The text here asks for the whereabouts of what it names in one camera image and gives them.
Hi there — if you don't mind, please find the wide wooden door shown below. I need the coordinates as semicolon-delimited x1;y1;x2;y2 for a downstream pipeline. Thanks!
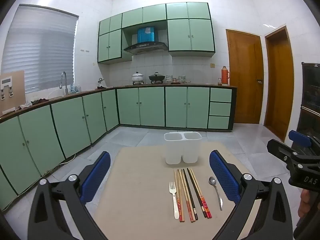
226;29;264;125

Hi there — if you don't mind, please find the dark glass cabinet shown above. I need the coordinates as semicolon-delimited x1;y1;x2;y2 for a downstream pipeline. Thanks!
297;61;320;140

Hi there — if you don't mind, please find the green wall cabinet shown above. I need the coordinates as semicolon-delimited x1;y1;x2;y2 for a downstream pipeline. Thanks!
97;14;133;65
166;2;216;58
122;4;167;29

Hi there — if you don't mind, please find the white plastic utensil holder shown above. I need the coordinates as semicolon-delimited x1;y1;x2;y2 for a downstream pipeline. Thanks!
164;132;202;165

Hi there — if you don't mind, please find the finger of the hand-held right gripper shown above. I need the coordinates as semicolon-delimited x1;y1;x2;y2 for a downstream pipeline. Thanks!
266;139;320;170
288;130;320;155

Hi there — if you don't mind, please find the narrow wooden door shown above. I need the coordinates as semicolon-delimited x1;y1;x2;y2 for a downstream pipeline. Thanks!
264;25;294;143

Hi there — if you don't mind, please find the black chopstick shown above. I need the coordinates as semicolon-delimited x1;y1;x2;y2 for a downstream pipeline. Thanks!
187;168;207;218
183;168;199;221

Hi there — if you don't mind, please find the orange thermos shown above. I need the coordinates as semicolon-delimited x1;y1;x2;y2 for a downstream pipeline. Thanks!
221;66;230;85

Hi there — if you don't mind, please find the light wooden chopstick red end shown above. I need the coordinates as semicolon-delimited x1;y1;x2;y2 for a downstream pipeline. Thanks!
177;169;185;222

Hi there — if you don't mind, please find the brown wooden board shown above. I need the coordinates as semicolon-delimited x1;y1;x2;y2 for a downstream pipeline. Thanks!
0;70;26;115

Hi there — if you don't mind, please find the person's right hand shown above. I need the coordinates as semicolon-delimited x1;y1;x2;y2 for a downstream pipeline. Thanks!
298;189;312;218

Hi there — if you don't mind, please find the white floor cable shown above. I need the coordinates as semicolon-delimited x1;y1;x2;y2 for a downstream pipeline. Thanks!
45;152;77;173

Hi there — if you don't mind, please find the fork with cream handle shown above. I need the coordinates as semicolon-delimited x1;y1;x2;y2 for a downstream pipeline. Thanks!
169;182;180;220

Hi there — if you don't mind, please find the black range hood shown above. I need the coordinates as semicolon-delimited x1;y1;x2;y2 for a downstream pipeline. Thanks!
123;41;168;55

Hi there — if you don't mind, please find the white pot with lid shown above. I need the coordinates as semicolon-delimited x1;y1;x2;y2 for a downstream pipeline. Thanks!
132;72;145;85

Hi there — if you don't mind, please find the black wok with lid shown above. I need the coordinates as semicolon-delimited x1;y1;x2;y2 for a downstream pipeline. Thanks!
149;72;166;83

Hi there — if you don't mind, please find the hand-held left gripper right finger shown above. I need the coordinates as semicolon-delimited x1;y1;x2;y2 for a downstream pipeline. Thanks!
209;150;293;240

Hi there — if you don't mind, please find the dark crumpled cloth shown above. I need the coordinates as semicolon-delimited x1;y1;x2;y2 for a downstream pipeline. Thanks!
16;97;50;110

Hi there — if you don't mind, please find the metal sink faucet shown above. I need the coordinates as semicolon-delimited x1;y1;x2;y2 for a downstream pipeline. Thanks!
59;71;69;95

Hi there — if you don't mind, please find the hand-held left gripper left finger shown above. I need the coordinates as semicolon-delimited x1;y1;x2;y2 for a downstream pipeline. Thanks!
27;151;112;240

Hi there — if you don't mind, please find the blue hood duct cover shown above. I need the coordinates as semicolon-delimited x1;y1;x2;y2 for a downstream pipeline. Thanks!
137;26;158;44

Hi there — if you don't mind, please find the long green base cabinet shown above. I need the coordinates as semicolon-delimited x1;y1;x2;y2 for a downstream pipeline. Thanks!
0;88;120;210

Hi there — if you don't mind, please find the green base cabinet with drawers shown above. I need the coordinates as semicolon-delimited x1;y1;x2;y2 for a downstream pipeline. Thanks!
116;85;238;132

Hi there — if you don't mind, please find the dark chopstick red end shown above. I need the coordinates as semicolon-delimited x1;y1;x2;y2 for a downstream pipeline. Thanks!
189;168;210;219
190;168;213;219

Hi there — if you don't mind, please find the white plastic fixture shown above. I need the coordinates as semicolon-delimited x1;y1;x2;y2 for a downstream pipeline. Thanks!
0;78;13;100

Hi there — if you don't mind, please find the green drawer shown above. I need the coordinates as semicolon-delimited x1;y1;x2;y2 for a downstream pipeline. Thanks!
209;102;231;116
208;116;230;129
210;88;232;103

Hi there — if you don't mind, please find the grey window blind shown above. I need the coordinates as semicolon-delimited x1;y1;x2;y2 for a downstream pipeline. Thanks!
1;4;79;94

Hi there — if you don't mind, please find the metal spoon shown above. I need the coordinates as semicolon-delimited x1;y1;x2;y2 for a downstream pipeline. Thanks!
209;177;223;211

